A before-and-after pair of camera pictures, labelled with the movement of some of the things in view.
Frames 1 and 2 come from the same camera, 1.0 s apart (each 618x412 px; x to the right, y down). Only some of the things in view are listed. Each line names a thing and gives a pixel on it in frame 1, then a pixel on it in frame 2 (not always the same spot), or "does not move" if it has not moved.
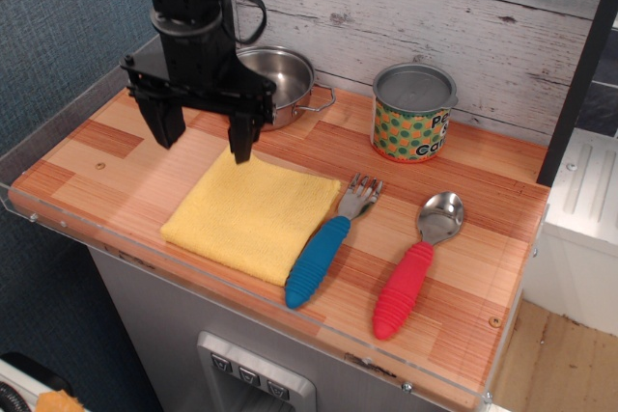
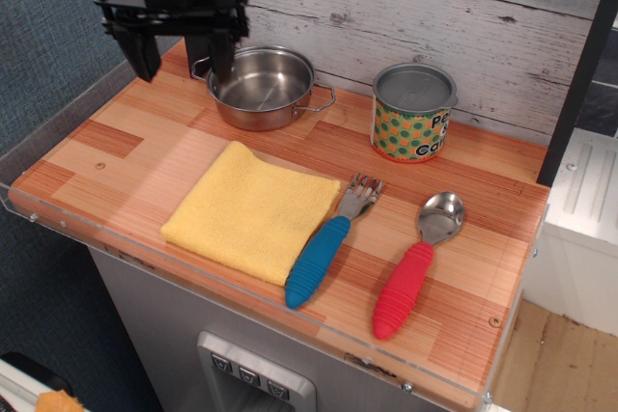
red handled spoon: [438, 216] does not move
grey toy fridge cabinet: [202, 348] does not move
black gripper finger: [243, 130] → [222, 56]
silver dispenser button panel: [245, 380] does not move
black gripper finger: [166, 118] → [143, 52]
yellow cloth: [255, 218] does not move
